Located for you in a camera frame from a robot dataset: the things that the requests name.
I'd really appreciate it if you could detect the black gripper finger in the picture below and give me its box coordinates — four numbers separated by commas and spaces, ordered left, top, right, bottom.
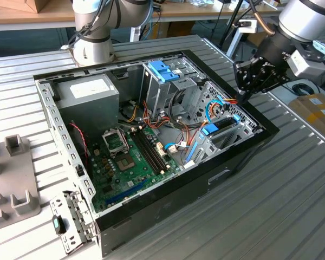
248, 68, 291, 95
232, 58, 261, 106

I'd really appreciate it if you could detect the green motherboard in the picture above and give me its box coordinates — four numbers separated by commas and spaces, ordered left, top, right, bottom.
88, 126, 181, 213

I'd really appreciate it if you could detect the yellow orange wire bundle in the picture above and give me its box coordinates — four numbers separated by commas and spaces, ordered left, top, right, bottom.
126, 105, 139, 123

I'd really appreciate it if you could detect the blue expansion slot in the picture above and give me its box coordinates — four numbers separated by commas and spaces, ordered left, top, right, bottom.
105, 177, 150, 206

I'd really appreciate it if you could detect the black camera cable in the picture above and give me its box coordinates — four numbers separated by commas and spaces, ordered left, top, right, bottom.
60, 0, 117, 51

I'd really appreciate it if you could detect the hard disk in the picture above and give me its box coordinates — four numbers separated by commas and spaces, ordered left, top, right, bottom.
186, 114, 241, 163

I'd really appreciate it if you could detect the brown cardboard sheet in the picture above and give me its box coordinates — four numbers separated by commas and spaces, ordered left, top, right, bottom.
245, 32, 266, 59

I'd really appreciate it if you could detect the black cable coil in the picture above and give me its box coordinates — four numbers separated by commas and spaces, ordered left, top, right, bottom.
291, 83, 316, 96

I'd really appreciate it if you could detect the metal socket cover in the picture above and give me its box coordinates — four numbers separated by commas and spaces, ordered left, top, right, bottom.
101, 129, 131, 159

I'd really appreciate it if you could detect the grey parts rack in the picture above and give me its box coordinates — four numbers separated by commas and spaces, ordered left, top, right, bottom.
0, 134, 42, 233

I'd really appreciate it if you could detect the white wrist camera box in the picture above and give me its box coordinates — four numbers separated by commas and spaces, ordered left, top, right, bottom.
287, 50, 325, 78
237, 18, 258, 34

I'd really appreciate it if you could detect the grey metal drive cage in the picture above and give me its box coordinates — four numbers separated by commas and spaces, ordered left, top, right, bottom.
139, 58, 206, 124

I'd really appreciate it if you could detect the black teal latch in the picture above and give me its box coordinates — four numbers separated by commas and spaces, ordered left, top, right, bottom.
51, 215, 67, 235

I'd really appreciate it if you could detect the brown wooden box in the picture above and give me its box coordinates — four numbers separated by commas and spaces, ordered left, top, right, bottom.
0, 0, 51, 14

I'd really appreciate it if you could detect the black tripod pole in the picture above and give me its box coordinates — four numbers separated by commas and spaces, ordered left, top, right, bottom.
219, 0, 245, 48

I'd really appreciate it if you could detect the orange red power wire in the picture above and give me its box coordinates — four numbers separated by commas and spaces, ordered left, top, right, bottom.
185, 97, 239, 154

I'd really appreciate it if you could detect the metal card retention bracket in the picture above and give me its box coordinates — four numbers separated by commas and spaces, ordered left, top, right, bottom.
49, 190, 98, 255

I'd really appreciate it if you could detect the open black PC case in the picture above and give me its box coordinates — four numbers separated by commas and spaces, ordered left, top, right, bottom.
33, 49, 280, 258

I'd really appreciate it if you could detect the blue flat data wire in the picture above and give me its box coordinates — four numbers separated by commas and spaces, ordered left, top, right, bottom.
164, 142, 192, 153
205, 94, 231, 123

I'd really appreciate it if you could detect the blue drive cage latch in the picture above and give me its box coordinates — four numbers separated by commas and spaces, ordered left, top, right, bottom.
148, 61, 181, 84

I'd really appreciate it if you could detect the multicolour wire bundle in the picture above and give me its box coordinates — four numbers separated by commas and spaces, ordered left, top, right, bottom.
142, 100, 198, 141

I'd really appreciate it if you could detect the grey power supply unit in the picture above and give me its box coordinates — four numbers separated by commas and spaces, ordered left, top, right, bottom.
55, 73, 120, 139

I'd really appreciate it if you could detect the labelled cardboard box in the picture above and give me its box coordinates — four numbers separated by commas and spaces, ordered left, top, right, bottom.
288, 94, 325, 147

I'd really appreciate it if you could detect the grey metal disk bay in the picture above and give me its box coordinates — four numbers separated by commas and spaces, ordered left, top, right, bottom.
184, 113, 263, 166

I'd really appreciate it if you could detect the black RAM slot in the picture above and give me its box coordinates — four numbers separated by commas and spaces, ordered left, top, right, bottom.
137, 129, 169, 171
130, 131, 161, 176

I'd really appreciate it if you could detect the cream board connector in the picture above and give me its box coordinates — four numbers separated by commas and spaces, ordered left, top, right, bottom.
155, 142, 167, 158

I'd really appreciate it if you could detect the red black twisted wire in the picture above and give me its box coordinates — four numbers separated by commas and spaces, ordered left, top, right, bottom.
69, 122, 89, 166

